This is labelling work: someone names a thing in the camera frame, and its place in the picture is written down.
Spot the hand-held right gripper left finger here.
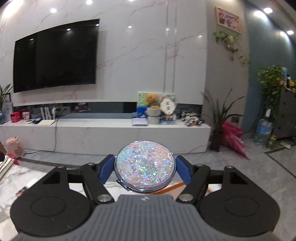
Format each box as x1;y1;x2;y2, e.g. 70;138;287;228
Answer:
43;155;115;204

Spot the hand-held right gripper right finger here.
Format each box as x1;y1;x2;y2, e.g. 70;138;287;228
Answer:
177;156;252;204

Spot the glitter compact mirror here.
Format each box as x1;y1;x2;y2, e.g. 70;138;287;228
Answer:
114;140;177;194

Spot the white marble TV cabinet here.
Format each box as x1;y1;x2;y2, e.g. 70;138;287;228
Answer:
0;102;212;154

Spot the pile of checkered toys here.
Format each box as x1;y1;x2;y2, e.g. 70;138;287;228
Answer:
176;111;205;127

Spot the red umbrella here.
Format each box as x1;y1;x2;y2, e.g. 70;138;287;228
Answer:
221;120;250;160

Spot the potted long-leaf plant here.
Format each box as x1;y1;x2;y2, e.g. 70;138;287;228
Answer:
201;88;244;152

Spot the round white paper fan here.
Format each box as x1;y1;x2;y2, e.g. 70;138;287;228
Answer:
159;94;176;121

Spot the green painted picture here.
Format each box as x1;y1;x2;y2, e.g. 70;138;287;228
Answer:
137;91;151;118

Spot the white router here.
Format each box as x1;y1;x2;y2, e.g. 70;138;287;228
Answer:
38;105;57;127

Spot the brown teddy bear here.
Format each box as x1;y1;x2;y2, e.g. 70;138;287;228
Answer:
146;93;160;107

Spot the dark printed card box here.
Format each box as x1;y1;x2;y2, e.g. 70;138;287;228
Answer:
16;184;30;197

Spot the large water bottle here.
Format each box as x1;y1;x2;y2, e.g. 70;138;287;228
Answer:
253;109;273;147

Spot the pink small heater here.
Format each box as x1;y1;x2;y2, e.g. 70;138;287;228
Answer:
5;136;26;159

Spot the stack of white notebooks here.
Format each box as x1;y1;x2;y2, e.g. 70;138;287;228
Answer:
0;158;15;180

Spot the grey chest of drawers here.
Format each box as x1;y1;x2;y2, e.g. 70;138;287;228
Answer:
273;87;296;139

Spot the ivy on drawers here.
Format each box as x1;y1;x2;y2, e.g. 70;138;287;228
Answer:
257;66;287;116

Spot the green plant in blue wrap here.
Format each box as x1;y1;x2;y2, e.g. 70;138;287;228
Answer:
0;83;13;126

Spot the black television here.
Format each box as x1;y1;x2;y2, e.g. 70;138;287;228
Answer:
13;19;100;93

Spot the wall hanging ivy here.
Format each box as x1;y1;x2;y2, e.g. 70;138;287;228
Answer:
213;30;251;66

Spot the framed wall picture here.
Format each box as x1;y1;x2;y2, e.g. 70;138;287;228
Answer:
215;6;242;34

